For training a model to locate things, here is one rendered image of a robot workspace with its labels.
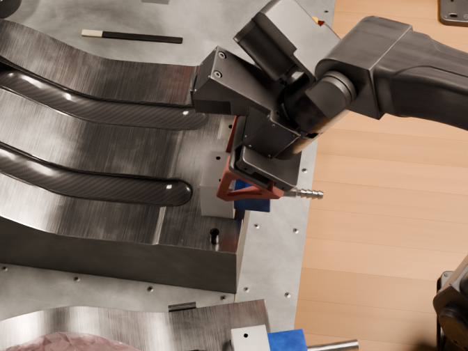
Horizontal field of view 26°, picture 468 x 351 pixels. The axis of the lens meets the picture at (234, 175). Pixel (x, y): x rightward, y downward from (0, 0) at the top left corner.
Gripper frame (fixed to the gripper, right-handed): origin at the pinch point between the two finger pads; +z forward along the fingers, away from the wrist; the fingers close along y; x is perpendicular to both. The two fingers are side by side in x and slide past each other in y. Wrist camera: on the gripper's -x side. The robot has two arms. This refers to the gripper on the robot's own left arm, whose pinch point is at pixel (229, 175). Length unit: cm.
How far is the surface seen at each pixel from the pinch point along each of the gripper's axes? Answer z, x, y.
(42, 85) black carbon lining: 15.1, -19.3, -11.7
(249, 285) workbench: 9.9, 9.9, 5.2
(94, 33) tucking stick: 22.8, -13.6, -30.1
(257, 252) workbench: 9.7, 10.0, 0.7
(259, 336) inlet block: 1.9, 7.8, 15.7
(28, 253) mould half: 20.5, -13.3, 6.9
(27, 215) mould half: 14.9, -16.0, 5.8
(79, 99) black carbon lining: 14.6, -14.7, -11.8
